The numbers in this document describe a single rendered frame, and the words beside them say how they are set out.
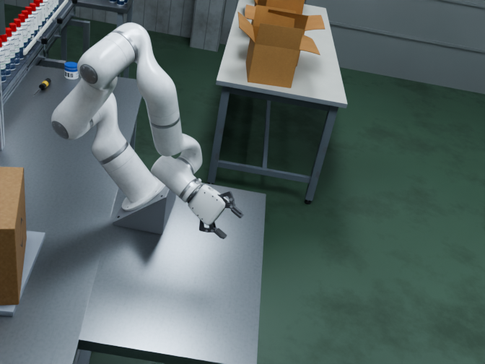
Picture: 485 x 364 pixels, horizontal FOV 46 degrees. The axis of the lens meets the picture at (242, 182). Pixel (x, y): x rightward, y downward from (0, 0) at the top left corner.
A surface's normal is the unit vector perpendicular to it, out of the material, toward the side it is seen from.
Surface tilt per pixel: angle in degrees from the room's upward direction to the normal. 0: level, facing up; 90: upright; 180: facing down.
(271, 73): 91
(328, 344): 0
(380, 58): 90
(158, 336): 0
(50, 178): 0
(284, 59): 91
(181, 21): 90
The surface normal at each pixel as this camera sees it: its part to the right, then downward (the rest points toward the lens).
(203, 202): -0.25, 0.15
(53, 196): 0.17, -0.84
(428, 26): -0.07, 0.52
